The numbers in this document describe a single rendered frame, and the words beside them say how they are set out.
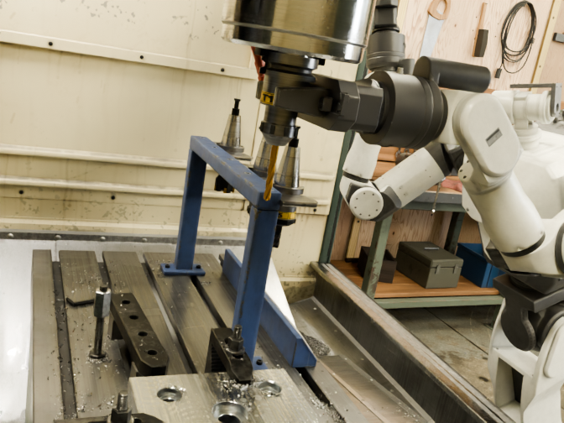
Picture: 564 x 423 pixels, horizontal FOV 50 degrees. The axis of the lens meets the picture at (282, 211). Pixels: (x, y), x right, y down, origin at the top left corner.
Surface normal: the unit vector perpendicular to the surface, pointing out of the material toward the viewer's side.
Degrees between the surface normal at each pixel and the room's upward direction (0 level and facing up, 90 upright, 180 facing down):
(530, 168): 68
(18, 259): 24
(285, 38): 90
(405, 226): 90
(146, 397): 0
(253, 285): 90
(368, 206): 90
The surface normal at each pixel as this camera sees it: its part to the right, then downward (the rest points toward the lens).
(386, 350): -0.92, -0.05
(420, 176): 0.04, 0.26
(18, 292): 0.29, -0.75
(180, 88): 0.36, 0.30
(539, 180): -0.64, -0.06
